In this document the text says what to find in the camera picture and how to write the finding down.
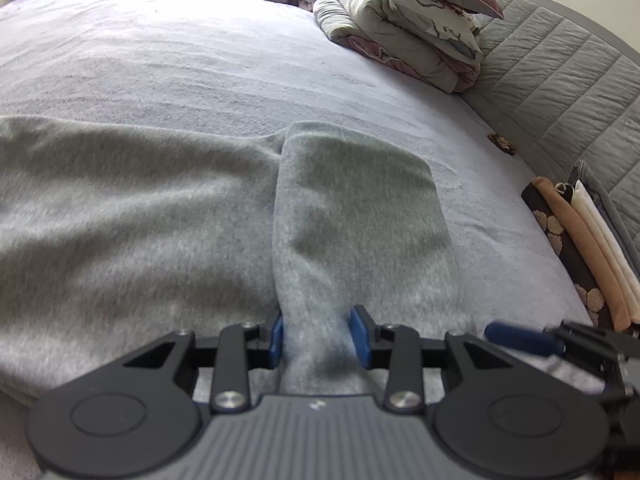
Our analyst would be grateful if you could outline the cream folded cloth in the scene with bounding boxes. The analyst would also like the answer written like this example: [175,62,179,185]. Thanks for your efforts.
[570,180,640,324]

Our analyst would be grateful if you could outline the folded grey quilt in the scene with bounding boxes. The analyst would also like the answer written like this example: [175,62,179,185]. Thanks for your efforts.
[314,0,485,93]

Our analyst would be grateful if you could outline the bed with grey sheet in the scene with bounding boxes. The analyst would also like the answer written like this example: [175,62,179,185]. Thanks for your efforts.
[0,0,601,480]

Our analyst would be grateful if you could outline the grey pants with black stripes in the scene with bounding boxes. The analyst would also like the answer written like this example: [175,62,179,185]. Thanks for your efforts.
[0,115,606,411]

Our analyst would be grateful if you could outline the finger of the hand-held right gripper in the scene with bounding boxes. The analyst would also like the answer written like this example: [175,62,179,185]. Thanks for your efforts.
[484,321,621,361]

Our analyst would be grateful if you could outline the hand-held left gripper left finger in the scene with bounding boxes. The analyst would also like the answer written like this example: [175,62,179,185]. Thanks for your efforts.
[120,317,285,413]

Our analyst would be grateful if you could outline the small brown patterned object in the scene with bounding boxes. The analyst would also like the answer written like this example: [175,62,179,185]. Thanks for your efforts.
[487,132,517,154]

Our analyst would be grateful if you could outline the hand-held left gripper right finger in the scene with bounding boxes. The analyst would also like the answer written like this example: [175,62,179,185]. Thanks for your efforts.
[349,305,501,413]

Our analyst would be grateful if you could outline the grey quilted headboard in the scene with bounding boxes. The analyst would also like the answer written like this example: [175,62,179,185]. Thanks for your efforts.
[462,0,640,241]

